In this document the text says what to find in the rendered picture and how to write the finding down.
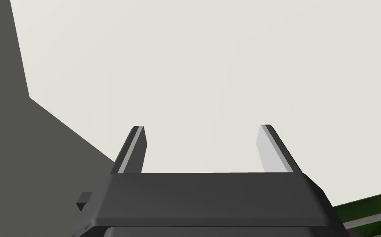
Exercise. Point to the dark green rounded object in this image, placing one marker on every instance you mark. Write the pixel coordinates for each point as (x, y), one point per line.
(368, 209)

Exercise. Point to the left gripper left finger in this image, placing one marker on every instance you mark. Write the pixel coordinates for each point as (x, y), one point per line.
(132, 152)

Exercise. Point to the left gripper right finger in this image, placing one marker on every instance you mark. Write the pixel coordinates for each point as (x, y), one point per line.
(276, 152)

